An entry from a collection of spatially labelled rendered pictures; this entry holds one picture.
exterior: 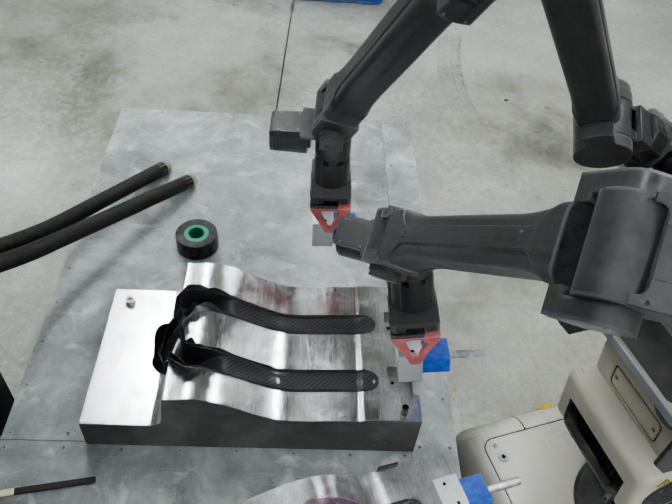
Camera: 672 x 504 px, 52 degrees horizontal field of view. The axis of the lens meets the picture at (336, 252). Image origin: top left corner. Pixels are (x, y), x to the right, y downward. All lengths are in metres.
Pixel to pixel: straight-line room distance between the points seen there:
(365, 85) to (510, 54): 2.93
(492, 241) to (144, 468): 0.69
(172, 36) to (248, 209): 2.36
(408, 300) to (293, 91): 2.44
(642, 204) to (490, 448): 1.33
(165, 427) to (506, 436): 0.97
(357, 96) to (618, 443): 0.70
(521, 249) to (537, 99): 2.96
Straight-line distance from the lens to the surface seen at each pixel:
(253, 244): 1.36
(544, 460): 1.78
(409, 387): 1.09
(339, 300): 1.15
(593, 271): 0.47
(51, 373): 1.23
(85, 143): 3.03
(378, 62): 0.85
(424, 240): 0.68
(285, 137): 1.06
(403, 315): 0.92
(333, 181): 1.10
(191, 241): 1.33
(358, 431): 1.05
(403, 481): 1.02
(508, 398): 2.19
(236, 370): 1.04
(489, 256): 0.58
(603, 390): 1.27
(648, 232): 0.47
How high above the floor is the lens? 1.77
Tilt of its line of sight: 46 degrees down
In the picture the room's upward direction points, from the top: 5 degrees clockwise
